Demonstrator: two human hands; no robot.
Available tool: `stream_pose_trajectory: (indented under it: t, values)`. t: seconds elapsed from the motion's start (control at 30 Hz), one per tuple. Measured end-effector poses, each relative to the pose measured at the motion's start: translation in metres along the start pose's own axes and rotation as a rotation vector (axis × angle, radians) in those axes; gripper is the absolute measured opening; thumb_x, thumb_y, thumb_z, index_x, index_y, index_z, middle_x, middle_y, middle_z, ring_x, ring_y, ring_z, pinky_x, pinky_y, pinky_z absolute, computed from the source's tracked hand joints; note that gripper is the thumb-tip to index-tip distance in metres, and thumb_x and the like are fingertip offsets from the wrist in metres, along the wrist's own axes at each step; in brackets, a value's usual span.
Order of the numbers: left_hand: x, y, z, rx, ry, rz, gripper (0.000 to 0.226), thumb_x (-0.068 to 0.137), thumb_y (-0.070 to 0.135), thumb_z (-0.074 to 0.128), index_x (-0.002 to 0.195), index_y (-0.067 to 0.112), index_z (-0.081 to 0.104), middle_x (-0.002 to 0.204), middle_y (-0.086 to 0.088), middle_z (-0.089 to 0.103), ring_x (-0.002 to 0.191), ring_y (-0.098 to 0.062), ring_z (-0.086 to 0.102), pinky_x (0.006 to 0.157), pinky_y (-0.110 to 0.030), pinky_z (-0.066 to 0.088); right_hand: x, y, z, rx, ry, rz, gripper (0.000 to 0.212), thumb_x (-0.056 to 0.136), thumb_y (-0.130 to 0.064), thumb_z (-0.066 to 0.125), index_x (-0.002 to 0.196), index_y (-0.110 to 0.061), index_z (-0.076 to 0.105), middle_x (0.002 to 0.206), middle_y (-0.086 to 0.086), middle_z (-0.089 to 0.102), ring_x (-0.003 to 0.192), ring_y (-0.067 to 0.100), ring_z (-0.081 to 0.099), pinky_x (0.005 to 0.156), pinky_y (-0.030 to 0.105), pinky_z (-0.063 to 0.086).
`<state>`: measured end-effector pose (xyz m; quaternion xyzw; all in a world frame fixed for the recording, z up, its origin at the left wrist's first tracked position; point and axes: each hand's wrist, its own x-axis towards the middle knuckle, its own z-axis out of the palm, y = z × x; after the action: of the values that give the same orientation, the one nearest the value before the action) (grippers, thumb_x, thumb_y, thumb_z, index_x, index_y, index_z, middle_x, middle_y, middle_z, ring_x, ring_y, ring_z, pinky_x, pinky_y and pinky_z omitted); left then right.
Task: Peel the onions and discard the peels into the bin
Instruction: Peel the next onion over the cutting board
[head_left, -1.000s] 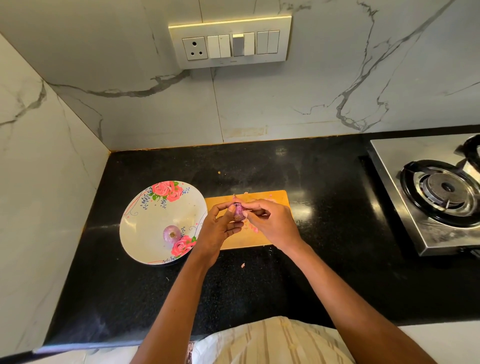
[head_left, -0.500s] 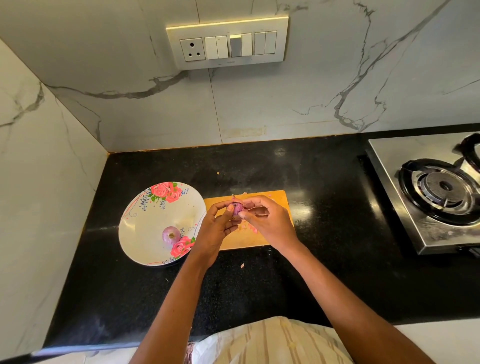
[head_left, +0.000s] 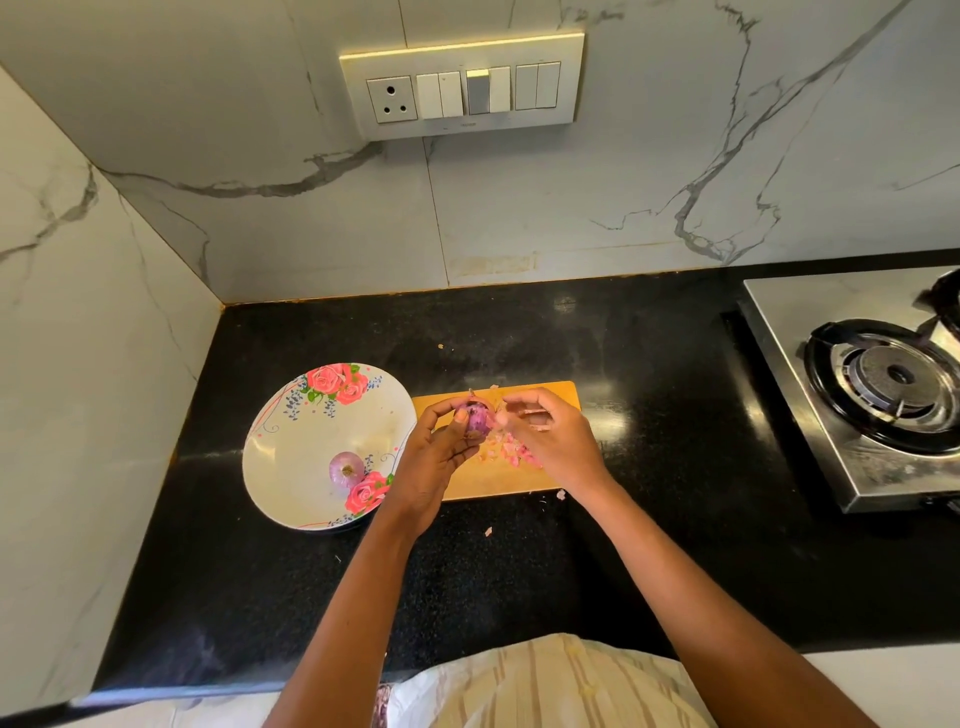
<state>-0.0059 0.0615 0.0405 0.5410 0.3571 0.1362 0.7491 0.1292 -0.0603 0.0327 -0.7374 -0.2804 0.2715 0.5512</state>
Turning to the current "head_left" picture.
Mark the pile of onion peels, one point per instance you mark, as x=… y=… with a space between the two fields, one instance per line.
x=513 y=447

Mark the beige striped garment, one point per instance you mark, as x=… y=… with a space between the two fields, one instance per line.
x=552 y=683

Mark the person's right forearm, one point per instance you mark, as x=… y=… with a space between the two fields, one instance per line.
x=713 y=608

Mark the black stone countertop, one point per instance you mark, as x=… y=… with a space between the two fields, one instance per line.
x=675 y=323

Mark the stainless steel gas stove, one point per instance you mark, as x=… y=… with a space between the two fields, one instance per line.
x=773 y=306

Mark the person's right hand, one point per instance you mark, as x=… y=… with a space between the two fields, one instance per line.
x=561 y=444

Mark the person's left hand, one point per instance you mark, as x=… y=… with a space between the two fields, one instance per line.
x=429 y=465

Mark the white wall switch panel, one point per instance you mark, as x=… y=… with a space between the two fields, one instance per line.
x=462 y=86

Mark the person's left forearm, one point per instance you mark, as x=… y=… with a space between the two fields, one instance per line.
x=353 y=638

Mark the white floral plate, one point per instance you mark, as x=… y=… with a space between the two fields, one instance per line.
x=290 y=447

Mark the small pink onion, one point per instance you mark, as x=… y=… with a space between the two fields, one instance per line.
x=479 y=417
x=348 y=470

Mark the black stove burner grate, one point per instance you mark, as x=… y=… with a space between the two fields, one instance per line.
x=891 y=386
x=947 y=303

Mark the wooden cutting board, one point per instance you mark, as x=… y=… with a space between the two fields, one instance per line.
x=483 y=477

